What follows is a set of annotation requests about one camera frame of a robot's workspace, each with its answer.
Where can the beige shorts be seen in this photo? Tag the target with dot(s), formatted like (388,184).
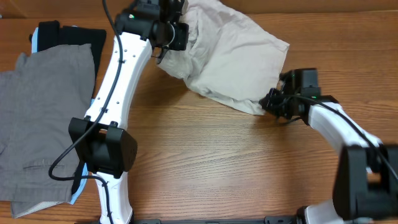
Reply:
(229,58)

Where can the light blue folded garment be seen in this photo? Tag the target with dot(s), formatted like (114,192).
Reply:
(78,185)

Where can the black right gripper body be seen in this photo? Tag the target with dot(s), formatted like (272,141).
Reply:
(280,103)

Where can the black folded garment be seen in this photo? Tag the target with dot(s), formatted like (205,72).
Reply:
(77,40)

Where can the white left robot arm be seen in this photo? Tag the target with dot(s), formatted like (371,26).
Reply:
(101,139)

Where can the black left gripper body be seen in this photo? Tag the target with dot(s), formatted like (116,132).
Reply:
(172,37)

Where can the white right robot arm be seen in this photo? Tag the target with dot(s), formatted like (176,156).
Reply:
(365,187)

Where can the grey folded shorts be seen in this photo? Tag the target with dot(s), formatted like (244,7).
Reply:
(28,190)

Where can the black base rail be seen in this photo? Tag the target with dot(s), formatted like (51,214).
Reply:
(217,221)

